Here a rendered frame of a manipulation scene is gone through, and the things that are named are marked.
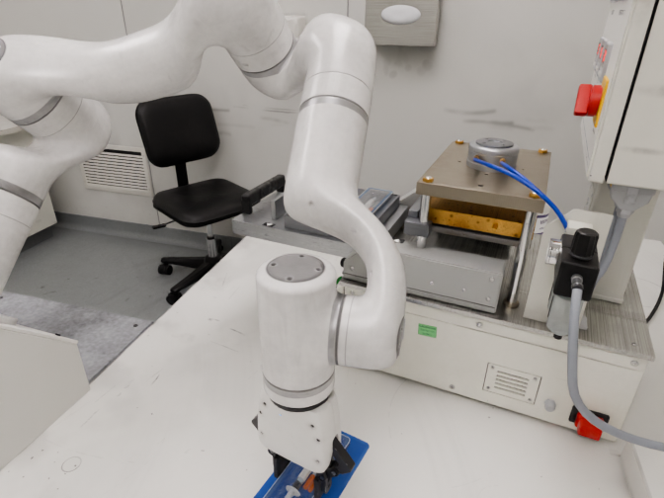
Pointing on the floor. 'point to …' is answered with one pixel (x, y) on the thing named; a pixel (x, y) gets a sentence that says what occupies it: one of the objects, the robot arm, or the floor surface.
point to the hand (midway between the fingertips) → (301, 471)
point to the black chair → (180, 210)
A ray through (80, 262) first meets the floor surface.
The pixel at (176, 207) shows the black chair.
